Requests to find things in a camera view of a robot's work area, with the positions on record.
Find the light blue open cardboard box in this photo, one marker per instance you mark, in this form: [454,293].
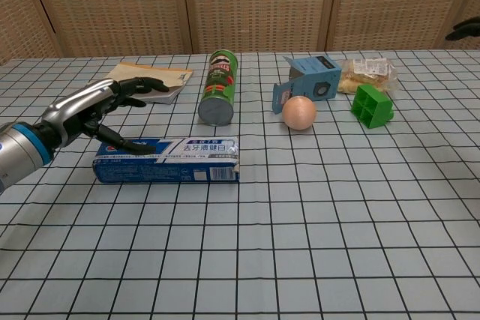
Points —
[311,78]

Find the blue Crest toothpaste box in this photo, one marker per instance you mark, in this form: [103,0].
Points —
[168,164]

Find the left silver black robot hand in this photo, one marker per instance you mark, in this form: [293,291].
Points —
[82,110]

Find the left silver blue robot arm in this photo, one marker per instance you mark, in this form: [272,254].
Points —
[20,151]

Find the blue checked tablecloth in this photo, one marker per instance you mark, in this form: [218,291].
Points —
[240,230]

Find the green Pringles can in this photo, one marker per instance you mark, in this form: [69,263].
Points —
[218,87]

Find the beige paper notebook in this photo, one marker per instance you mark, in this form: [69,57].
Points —
[153,80]

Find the green plastic grid block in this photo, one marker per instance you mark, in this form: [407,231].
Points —
[372,106]

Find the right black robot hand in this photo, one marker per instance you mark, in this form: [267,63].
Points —
[467,29]

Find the woven folding screen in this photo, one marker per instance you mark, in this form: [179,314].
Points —
[240,5]

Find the clear bag of snacks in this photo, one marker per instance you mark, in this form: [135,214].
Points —
[369,72]

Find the peach coloured ball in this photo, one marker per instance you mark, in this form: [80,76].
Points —
[299,113]

